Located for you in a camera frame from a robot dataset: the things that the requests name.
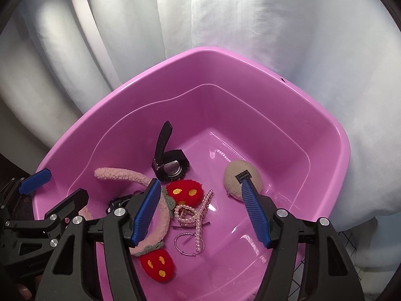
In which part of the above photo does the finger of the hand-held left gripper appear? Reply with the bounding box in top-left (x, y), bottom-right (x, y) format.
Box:
top-left (5, 188), bottom-right (90, 248)
top-left (0, 169), bottom-right (52, 218)

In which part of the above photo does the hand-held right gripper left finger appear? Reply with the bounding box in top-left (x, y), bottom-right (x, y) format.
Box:
top-left (36, 178), bottom-right (162, 301)

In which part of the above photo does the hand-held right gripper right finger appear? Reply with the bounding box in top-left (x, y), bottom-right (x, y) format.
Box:
top-left (241, 181), bottom-right (366, 301)

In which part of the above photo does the black printed strap keychain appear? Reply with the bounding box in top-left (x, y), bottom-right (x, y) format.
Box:
top-left (107, 194), bottom-right (135, 217)

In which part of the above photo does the pink strawberry plush headband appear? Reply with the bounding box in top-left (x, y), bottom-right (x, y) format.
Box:
top-left (83, 167), bottom-right (206, 281)

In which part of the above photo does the beige plush hair clip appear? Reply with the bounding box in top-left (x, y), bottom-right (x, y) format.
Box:
top-left (223, 160), bottom-right (264, 200)

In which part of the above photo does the silver bangle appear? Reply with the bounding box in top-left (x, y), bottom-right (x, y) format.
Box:
top-left (174, 232), bottom-right (205, 257)

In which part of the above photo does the black wristwatch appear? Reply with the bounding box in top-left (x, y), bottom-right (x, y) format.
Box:
top-left (151, 121), bottom-right (190, 183)

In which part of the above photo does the pearl hair claw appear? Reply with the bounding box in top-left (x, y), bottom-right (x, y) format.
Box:
top-left (174, 190), bottom-right (214, 253)

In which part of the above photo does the pink plastic basin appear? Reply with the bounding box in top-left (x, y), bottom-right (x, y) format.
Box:
top-left (33, 46), bottom-right (350, 301)

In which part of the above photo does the person's left hand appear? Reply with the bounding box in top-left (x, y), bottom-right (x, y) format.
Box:
top-left (17, 281), bottom-right (34, 300)

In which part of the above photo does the white black-grid cloth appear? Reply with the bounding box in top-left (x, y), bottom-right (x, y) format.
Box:
top-left (290, 227), bottom-right (359, 301)

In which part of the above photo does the white curtain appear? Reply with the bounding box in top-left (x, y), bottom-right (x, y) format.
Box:
top-left (0, 0), bottom-right (401, 270)

